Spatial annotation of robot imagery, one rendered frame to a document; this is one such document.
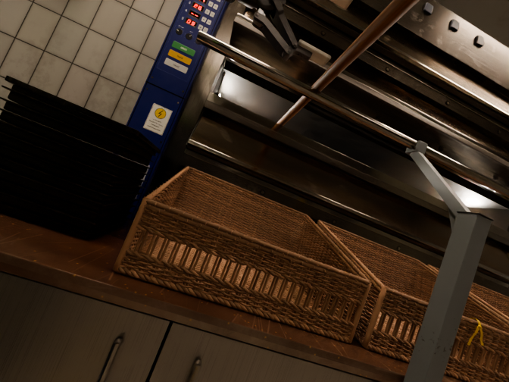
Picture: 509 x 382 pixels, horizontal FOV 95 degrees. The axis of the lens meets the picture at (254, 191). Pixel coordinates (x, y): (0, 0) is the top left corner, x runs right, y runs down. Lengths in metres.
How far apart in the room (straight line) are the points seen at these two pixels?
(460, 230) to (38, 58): 1.41
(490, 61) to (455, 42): 0.24
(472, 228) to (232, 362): 0.55
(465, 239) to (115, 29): 1.29
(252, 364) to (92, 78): 1.08
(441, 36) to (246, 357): 1.64
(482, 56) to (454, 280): 1.41
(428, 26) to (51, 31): 1.67
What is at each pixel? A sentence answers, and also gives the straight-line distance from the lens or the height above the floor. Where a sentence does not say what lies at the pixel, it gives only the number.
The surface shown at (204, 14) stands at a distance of 1.20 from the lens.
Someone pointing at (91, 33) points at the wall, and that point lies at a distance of 1.25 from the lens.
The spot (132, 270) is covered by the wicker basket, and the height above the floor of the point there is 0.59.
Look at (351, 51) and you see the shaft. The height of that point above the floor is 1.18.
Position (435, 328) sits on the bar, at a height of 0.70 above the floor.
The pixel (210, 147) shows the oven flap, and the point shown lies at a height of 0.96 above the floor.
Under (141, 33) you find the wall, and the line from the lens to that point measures 1.21.
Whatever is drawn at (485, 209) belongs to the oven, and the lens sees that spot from 2.10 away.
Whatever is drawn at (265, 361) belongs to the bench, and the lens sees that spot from 0.56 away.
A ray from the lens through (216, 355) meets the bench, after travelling 0.54.
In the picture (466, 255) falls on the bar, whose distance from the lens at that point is 0.65.
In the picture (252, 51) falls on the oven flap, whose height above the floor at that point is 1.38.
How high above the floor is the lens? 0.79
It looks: 4 degrees up
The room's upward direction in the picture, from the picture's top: 22 degrees clockwise
